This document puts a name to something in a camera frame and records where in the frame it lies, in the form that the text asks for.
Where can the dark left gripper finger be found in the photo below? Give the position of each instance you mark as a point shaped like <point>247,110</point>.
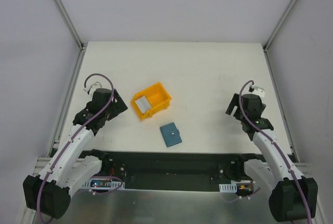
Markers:
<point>109,114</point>
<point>118,105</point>

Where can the aluminium frame rail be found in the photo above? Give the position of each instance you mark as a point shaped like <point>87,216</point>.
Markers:
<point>69,24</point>
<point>280,23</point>

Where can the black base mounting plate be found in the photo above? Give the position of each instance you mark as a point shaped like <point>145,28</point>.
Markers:
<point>195,172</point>

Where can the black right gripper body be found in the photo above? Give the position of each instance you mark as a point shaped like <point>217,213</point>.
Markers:
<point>232,105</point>

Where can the white slotted cable duct left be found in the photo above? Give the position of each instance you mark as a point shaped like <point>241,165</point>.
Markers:
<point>103,184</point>

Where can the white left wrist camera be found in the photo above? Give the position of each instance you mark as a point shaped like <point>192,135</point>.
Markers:
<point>92,88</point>

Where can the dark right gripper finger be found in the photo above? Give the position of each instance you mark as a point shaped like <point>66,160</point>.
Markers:
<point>238,115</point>
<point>234,103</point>

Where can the white slotted cable duct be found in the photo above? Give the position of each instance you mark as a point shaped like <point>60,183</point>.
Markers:
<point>228,188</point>
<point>103,184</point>

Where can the aluminium frame rail right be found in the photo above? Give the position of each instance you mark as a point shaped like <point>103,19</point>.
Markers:
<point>280,23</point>

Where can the yellow plastic bin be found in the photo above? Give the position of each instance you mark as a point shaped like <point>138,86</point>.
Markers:
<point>157,96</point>

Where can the aluminium frame rail left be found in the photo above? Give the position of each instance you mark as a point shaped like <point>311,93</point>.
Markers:
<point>69,24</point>

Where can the stack of white cards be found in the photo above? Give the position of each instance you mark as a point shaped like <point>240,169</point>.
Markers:
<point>143,104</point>

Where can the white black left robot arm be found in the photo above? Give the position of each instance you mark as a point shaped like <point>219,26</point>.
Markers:
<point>51,190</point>

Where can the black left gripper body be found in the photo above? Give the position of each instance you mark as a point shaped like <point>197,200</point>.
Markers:
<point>118,103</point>

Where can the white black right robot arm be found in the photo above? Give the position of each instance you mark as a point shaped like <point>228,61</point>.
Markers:
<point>291,195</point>

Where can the white slotted cable duct right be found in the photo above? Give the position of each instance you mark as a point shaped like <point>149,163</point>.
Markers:
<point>228,188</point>

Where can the blue leather card holder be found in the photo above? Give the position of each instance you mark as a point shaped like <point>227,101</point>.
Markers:
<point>170,134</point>

